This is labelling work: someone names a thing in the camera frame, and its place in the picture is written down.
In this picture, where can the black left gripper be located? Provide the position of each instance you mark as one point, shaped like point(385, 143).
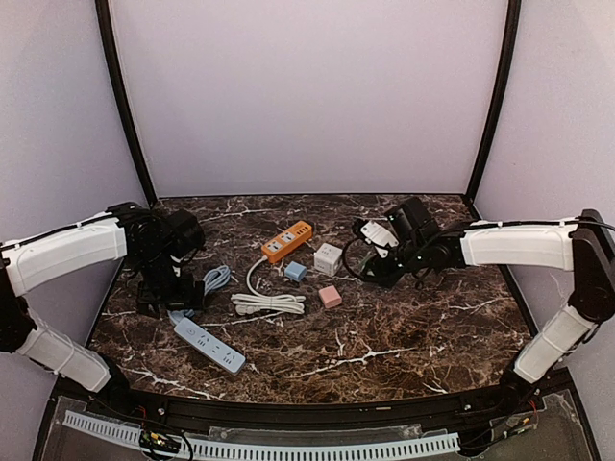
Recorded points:
point(169, 293)

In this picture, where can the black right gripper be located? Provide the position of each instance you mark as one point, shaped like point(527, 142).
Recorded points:
point(384, 268)

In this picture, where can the light blue power strip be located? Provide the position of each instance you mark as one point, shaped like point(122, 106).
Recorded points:
point(209, 346)

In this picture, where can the green charger plug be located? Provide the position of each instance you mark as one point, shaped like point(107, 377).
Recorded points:
point(366, 265)

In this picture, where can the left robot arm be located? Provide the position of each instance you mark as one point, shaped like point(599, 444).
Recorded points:
point(156, 248)

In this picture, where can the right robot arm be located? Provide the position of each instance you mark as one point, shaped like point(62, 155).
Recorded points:
point(412, 243)

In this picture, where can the pink charger plug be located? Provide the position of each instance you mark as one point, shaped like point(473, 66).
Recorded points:
point(329, 296)

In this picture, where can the light blue charger plug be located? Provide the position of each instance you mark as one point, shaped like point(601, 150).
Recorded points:
point(295, 271)

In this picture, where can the white cube socket adapter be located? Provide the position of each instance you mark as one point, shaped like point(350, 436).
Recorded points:
point(327, 259)

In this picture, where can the orange power strip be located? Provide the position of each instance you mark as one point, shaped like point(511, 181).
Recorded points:
point(287, 242)

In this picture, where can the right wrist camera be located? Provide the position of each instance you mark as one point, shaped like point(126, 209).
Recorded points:
point(376, 235)

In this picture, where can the black front frame rail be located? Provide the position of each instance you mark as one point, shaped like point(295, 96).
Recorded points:
point(457, 410)

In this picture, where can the white slotted cable duct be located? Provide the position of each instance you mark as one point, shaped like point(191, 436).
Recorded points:
point(239, 444)

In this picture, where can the black left corner post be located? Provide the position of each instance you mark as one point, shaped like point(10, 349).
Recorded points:
point(123, 106)

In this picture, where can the black corner post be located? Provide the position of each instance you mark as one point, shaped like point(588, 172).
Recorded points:
point(511, 25)
point(123, 106)

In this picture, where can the black right corner post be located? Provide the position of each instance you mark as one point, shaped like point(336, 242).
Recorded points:
point(511, 25)

